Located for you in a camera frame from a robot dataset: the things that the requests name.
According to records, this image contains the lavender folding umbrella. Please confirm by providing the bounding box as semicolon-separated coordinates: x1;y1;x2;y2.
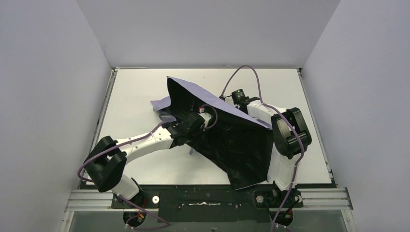
151;76;273;190

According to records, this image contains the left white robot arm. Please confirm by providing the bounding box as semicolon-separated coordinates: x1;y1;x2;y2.
83;112;213;204

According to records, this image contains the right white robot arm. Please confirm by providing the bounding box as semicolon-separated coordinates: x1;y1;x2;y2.
231;89;312;191

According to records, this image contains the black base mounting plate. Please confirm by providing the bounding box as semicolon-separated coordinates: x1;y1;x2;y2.
110;184;303;224

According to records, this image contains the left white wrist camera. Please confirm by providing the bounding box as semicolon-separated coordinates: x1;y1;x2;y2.
199;107;213;129

